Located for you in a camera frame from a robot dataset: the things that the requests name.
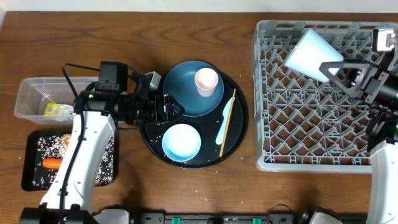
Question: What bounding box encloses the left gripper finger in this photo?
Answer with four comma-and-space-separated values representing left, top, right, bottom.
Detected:
170, 96, 185, 120
144, 71, 161, 91

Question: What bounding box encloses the light blue bowl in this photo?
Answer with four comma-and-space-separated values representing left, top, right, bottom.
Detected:
162, 124, 201, 162

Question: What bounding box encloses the light blue cup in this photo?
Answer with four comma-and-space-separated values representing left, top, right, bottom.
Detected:
284, 29, 344, 82

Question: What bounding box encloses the brown food scrap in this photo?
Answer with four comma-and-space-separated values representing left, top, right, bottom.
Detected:
61, 134, 71, 151

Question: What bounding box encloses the green yellow snack wrapper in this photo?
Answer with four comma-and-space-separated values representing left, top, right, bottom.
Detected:
44, 103, 75, 121

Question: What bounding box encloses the orange carrot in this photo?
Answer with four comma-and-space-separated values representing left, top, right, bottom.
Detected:
43, 158, 62, 170

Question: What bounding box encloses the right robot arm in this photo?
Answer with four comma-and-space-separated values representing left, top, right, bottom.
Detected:
319, 60, 397, 224

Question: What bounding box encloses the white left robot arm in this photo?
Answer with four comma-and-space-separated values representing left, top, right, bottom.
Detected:
19, 72, 185, 223

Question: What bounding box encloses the grey dishwasher rack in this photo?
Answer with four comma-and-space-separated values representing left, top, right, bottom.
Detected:
251, 20, 397, 174

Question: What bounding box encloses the dark blue plate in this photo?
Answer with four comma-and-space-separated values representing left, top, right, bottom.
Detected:
163, 61, 224, 117

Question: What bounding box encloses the pink cup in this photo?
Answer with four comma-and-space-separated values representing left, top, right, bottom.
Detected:
194, 68, 219, 97

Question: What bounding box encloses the round black tray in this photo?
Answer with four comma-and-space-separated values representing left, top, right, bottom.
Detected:
140, 71, 249, 169

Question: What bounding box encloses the light blue plastic knife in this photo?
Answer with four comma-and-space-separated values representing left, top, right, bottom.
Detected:
215, 97, 233, 145

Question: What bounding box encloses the wooden chopstick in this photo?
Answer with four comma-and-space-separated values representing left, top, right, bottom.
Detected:
219, 89, 236, 158

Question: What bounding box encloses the clear plastic bin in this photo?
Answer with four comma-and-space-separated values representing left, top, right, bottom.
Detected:
14, 76, 100, 126

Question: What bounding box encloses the black rectangular tray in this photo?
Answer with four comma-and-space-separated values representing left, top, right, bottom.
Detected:
21, 129, 119, 191

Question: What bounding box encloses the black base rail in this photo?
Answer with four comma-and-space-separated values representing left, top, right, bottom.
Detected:
93, 203, 343, 224

